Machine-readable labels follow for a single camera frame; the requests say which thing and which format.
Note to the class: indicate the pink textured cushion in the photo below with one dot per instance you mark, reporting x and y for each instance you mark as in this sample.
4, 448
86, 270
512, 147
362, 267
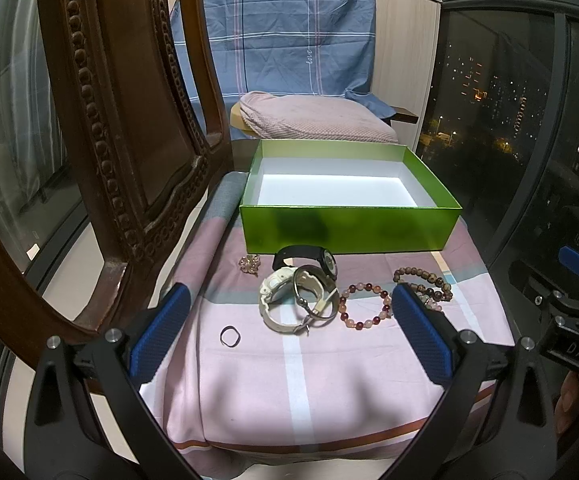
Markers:
266, 116

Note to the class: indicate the white wrist watch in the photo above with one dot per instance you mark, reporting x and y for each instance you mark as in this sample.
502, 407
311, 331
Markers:
292, 299

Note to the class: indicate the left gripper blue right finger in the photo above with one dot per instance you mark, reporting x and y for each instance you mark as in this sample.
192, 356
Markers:
432, 351

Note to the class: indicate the green cardboard box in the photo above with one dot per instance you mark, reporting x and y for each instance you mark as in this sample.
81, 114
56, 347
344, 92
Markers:
348, 197

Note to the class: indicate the carved dark wooden chair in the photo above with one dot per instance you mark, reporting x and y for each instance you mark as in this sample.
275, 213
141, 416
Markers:
143, 154

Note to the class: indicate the blue plaid cloth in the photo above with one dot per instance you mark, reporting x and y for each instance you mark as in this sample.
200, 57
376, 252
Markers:
313, 52

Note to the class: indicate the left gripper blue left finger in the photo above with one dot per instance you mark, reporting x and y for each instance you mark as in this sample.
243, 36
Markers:
156, 331

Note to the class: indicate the black wrist watch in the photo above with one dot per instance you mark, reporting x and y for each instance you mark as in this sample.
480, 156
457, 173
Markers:
318, 254

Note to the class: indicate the wooden armchair with armrest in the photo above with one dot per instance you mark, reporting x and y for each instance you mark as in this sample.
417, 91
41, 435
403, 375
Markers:
401, 114

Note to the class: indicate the pink plaid table cloth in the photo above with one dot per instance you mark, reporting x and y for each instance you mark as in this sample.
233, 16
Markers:
231, 393

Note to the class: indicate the person's right hand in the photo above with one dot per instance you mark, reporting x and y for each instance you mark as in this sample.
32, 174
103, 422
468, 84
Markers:
567, 407

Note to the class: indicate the beige wooden cabinet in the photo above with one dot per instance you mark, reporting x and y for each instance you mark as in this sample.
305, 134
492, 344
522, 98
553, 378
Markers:
406, 38

